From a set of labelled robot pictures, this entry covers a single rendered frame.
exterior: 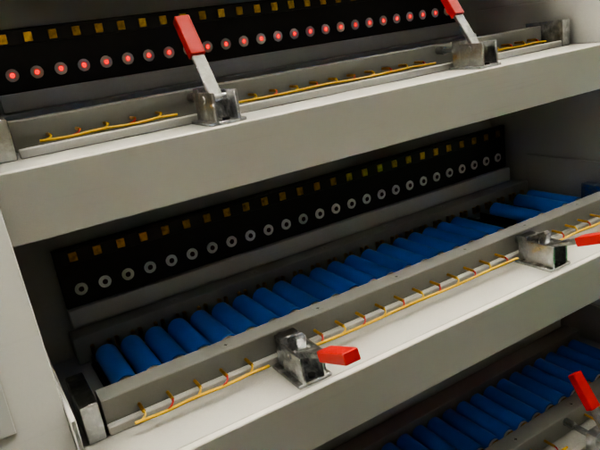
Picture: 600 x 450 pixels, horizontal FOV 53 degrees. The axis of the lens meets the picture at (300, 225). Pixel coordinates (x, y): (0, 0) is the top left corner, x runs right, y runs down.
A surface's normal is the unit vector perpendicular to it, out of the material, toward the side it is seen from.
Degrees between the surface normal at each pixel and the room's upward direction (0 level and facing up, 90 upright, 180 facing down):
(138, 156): 111
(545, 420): 21
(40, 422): 90
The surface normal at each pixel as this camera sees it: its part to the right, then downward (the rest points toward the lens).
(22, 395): 0.43, -0.17
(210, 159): 0.51, 0.18
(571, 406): -0.15, -0.94
